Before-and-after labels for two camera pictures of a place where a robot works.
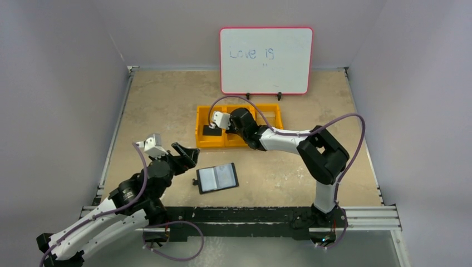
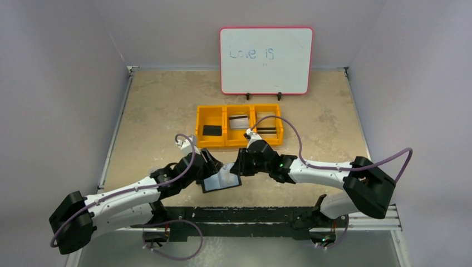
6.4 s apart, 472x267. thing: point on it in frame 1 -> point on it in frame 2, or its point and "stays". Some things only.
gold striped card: (270, 116) stays
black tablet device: (216, 178) stays
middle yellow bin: (234, 139) stays
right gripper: (229, 130) -> (241, 162)
